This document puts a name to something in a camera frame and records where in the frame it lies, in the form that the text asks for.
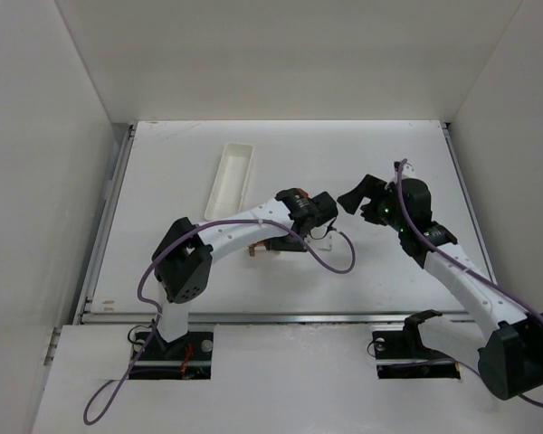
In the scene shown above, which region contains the orange arch wood block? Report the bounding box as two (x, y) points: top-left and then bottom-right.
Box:
(248, 241), (269, 251)

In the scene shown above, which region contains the white plastic tray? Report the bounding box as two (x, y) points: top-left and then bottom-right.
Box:
(204, 143), (254, 221)

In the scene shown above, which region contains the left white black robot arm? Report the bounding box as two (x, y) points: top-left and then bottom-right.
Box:
(152, 188), (338, 348)

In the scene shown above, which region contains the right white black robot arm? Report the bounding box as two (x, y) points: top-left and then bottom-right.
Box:
(338, 161), (543, 401)

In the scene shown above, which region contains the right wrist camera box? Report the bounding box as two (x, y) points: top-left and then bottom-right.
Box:
(391, 159), (417, 183)

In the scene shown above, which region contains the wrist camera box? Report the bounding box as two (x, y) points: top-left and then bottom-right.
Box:
(391, 159), (417, 183)
(315, 230), (336, 251)

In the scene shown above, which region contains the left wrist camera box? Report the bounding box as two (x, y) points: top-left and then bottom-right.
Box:
(315, 230), (336, 251)

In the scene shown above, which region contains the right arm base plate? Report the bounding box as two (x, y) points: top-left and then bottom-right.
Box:
(367, 329), (461, 380)

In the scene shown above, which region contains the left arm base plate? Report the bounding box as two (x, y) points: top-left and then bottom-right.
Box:
(128, 331), (214, 381)

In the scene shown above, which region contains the front aluminium rail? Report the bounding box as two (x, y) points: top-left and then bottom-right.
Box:
(74, 309), (474, 326)

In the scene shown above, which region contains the left aluminium rail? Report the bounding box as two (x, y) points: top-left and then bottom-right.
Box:
(67, 123), (137, 325)

